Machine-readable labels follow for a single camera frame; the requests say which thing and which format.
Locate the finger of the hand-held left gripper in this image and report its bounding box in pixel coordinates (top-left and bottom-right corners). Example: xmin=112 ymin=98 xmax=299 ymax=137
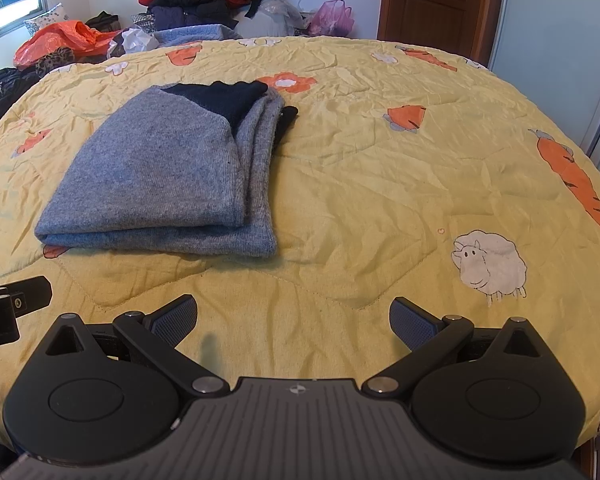
xmin=0 ymin=275 xmax=51 ymax=318

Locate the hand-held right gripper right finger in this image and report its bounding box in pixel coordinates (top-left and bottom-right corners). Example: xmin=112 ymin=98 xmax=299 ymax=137
xmin=362 ymin=296 xmax=561 ymax=401

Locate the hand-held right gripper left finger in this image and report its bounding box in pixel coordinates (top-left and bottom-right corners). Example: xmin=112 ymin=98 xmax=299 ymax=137
xmin=28 ymin=294 xmax=230 ymax=401

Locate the grey sweater with navy sleeves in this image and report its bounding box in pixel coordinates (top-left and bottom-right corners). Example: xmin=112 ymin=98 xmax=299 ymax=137
xmin=34 ymin=80 xmax=300 ymax=260

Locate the yellow carrot print quilt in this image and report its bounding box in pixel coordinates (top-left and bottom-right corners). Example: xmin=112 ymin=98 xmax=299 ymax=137
xmin=0 ymin=35 xmax=600 ymax=456

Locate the dark patterned cloth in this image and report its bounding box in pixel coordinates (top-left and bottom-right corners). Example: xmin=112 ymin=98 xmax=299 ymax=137
xmin=0 ymin=67 xmax=41 ymax=139

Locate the leopard print cloth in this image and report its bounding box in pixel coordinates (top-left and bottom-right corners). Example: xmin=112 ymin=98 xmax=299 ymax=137
xmin=33 ymin=45 xmax=79 ymax=79

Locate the orange plastic bag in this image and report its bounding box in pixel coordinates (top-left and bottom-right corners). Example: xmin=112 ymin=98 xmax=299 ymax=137
xmin=13 ymin=19 xmax=124 ymax=70

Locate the white crumpled plastic bag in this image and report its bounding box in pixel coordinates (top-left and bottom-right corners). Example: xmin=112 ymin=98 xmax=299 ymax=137
xmin=107 ymin=27 xmax=160 ymax=59

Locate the floral pillow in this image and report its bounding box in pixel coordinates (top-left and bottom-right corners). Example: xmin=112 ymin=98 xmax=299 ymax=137
xmin=23 ymin=3 xmax=70 ymax=36

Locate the window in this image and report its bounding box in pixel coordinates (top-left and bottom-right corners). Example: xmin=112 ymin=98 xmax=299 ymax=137
xmin=0 ymin=0 xmax=51 ymax=44

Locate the dark green cloth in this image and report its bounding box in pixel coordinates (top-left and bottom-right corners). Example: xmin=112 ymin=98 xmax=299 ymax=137
xmin=84 ymin=10 xmax=121 ymax=32

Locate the light blue knit garment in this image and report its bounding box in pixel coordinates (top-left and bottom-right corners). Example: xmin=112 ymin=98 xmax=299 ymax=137
xmin=152 ymin=23 xmax=244 ymax=46

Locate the pink plastic bag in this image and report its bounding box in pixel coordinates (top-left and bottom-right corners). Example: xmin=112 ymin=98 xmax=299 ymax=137
xmin=304 ymin=0 xmax=355 ymax=39

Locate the pale sliding wardrobe door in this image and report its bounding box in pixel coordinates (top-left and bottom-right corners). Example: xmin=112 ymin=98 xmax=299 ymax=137
xmin=487 ymin=0 xmax=600 ymax=171

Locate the clear plastic bag bundle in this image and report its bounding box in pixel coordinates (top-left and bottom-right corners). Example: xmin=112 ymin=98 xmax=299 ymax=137
xmin=234 ymin=0 xmax=306 ymax=39

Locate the brown wooden door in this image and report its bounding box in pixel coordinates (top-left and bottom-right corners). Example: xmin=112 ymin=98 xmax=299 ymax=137
xmin=377 ymin=0 xmax=481 ymax=56

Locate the brown wooden door frame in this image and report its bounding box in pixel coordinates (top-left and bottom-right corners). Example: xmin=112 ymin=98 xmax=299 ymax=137
xmin=472 ymin=0 xmax=509 ymax=69

